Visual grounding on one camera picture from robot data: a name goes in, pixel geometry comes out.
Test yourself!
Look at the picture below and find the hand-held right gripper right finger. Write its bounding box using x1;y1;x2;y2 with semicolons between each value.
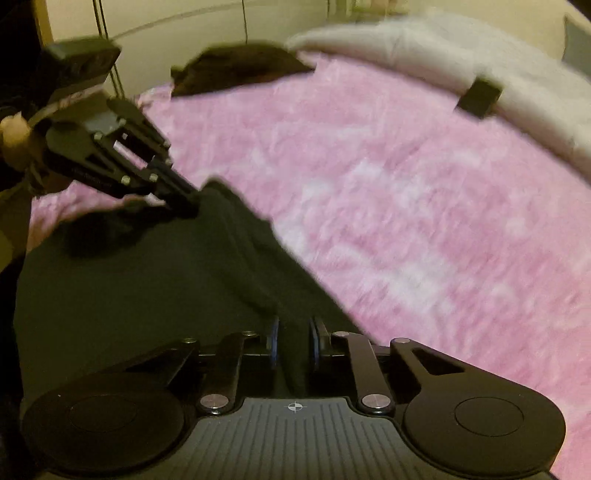
307;315;468;415

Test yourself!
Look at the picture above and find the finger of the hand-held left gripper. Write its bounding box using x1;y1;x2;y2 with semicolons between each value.
91;130;203;220
106;98;175;172

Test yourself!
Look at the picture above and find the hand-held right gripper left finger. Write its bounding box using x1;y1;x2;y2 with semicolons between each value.
121;316;281;415

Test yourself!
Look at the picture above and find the dark green shirt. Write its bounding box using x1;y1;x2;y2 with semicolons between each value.
13;179;371;418

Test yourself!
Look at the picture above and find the person's left hand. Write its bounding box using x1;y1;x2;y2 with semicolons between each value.
0;114;71;195

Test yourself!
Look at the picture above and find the dark brown cloth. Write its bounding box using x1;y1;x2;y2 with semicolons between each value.
170;41;318;97

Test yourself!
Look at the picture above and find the pink fluffy blanket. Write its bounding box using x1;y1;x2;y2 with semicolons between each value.
28;51;591;480

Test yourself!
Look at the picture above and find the small black box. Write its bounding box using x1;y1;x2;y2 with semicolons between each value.
454;76;505;123

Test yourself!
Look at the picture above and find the white duvet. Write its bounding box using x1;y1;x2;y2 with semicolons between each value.
285;10;591;172

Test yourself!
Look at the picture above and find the grey cushion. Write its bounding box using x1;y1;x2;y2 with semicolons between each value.
562;16;591;66

